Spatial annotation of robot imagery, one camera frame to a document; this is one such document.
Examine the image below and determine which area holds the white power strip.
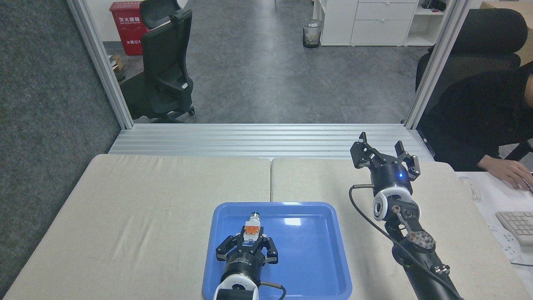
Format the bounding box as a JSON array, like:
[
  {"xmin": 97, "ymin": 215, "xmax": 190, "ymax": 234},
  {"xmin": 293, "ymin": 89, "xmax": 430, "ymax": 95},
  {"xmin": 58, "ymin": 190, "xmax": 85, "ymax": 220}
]
[{"xmin": 488, "ymin": 224, "xmax": 522, "ymax": 262}]

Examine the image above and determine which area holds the black wire waste bin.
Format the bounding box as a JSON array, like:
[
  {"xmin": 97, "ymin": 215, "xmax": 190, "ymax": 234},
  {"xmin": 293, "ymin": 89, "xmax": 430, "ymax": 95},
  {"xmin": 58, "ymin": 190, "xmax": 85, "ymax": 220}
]
[{"xmin": 302, "ymin": 19, "xmax": 324, "ymax": 49}]

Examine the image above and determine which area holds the person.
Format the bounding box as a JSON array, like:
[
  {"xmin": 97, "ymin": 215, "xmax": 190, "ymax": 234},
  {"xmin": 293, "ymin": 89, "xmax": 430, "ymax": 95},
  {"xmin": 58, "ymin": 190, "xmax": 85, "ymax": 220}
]
[{"xmin": 418, "ymin": 62, "xmax": 533, "ymax": 172}]

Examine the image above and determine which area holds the white keyboard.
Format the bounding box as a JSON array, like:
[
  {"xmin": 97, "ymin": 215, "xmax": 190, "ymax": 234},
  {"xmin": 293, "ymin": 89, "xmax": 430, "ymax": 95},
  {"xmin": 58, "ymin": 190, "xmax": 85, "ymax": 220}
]
[{"xmin": 495, "ymin": 210, "xmax": 533, "ymax": 247}]

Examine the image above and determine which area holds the grey felt partition panel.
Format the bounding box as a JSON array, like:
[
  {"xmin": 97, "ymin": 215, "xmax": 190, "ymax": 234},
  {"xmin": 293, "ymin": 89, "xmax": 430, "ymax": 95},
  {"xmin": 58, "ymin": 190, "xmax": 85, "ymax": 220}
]
[{"xmin": 0, "ymin": 0, "xmax": 122, "ymax": 294}]

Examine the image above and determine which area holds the person's hand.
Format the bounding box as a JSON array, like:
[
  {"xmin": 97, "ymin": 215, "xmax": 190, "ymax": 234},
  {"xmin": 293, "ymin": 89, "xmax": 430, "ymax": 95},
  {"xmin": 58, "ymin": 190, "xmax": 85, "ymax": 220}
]
[{"xmin": 477, "ymin": 155, "xmax": 533, "ymax": 192}]

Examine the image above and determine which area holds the small cardboard box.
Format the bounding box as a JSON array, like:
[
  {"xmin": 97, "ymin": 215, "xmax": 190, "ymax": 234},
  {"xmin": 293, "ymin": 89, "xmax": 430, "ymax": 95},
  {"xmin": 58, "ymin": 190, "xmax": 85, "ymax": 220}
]
[{"xmin": 108, "ymin": 55, "xmax": 125, "ymax": 74}]

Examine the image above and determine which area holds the white orange switch part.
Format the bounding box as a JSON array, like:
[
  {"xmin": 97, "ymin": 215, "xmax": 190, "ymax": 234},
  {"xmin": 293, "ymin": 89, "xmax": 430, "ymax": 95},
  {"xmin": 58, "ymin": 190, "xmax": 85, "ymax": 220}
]
[{"xmin": 242, "ymin": 211, "xmax": 263, "ymax": 246}]

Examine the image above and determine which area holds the red fire extinguisher box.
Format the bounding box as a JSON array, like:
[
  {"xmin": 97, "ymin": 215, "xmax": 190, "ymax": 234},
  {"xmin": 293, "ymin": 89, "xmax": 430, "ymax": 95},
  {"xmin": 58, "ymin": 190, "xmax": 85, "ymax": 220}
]
[{"xmin": 109, "ymin": 1, "xmax": 149, "ymax": 56}]

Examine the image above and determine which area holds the black mesh office chair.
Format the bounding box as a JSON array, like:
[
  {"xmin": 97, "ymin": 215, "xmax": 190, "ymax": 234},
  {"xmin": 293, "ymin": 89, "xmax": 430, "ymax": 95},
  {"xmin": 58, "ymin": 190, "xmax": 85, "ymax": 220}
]
[{"xmin": 120, "ymin": 0, "xmax": 196, "ymax": 124}]

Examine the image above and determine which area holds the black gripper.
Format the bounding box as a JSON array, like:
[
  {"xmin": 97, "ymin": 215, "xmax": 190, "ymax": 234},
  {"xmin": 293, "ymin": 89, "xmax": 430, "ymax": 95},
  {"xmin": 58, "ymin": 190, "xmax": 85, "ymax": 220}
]
[
  {"xmin": 349, "ymin": 131, "xmax": 421, "ymax": 196},
  {"xmin": 215, "ymin": 234, "xmax": 279, "ymax": 280}
]

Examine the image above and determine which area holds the black padded office chair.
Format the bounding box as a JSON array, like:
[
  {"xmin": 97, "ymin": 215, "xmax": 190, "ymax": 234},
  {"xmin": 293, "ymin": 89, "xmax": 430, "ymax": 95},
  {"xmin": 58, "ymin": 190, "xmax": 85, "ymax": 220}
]
[{"xmin": 415, "ymin": 8, "xmax": 528, "ymax": 125}]

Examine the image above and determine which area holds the blue plastic tray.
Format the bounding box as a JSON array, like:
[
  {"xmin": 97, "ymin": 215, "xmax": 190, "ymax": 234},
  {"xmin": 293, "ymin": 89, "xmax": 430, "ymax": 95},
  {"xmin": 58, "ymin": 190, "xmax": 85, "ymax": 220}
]
[{"xmin": 202, "ymin": 202, "xmax": 353, "ymax": 300}]

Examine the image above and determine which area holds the silver aluminium rail platform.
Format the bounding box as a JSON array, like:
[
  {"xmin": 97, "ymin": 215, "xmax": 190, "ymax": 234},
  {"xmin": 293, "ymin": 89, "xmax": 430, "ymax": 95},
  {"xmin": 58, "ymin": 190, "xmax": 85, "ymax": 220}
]
[{"xmin": 109, "ymin": 123, "xmax": 436, "ymax": 162}]

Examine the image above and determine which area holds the white drawer cabinet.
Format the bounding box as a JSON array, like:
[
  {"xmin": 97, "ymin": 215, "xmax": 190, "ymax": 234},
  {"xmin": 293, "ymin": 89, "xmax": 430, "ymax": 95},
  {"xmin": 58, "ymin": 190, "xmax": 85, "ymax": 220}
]
[{"xmin": 312, "ymin": 0, "xmax": 449, "ymax": 47}]

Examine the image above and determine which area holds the silver aluminium post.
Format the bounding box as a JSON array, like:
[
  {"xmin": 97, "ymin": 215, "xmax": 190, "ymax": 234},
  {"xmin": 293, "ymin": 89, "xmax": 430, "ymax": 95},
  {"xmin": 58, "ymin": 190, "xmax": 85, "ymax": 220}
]
[
  {"xmin": 67, "ymin": 0, "xmax": 134, "ymax": 130},
  {"xmin": 404, "ymin": 0, "xmax": 473, "ymax": 130}
]

